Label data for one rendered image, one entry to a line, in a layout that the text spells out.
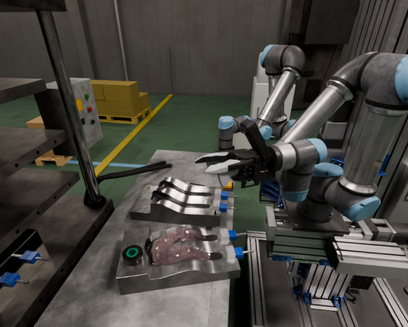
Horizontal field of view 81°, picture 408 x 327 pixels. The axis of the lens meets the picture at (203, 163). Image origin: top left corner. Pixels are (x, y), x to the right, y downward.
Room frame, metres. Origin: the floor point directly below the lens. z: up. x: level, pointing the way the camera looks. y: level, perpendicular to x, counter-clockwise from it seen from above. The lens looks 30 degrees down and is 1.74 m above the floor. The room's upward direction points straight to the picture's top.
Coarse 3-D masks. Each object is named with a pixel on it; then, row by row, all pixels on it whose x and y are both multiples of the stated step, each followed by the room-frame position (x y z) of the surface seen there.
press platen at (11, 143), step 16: (0, 128) 1.16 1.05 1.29; (16, 128) 1.16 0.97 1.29; (32, 128) 1.16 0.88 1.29; (0, 144) 0.97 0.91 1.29; (16, 144) 0.97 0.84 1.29; (32, 144) 0.97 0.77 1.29; (48, 144) 1.01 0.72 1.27; (0, 160) 0.82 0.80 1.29; (16, 160) 0.84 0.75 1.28; (32, 160) 0.90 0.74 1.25; (0, 176) 0.75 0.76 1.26
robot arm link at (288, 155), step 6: (276, 144) 0.59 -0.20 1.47; (282, 144) 0.58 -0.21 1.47; (288, 144) 0.58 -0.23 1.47; (282, 150) 0.56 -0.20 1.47; (288, 150) 0.56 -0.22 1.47; (282, 156) 0.54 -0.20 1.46; (288, 156) 0.55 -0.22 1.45; (294, 156) 0.55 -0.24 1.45; (282, 162) 0.54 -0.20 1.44; (288, 162) 0.54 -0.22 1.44; (294, 162) 0.55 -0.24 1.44; (282, 168) 0.54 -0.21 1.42; (288, 168) 0.55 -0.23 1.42
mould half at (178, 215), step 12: (168, 180) 1.21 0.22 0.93; (144, 192) 1.20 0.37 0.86; (168, 192) 1.10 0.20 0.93; (144, 204) 1.08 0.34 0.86; (156, 204) 1.00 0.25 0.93; (168, 204) 1.01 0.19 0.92; (132, 216) 1.02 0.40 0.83; (144, 216) 1.01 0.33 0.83; (156, 216) 1.00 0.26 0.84; (168, 216) 0.99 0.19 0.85; (180, 216) 0.98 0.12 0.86; (192, 216) 0.97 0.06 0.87; (204, 216) 0.96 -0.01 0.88; (216, 216) 0.95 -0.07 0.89
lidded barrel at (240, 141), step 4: (252, 120) 3.25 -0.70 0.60; (240, 132) 2.92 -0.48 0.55; (236, 136) 2.97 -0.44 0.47; (240, 136) 2.92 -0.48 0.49; (244, 136) 2.89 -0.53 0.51; (236, 140) 2.97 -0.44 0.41; (240, 140) 2.92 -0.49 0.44; (244, 140) 2.89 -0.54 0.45; (232, 144) 3.12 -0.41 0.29; (236, 144) 2.98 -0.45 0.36; (240, 144) 2.93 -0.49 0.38; (244, 144) 2.90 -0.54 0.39; (248, 144) 2.88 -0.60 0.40; (236, 148) 2.98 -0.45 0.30; (240, 148) 2.93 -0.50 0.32; (244, 148) 2.90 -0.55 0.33; (248, 148) 2.88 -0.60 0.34
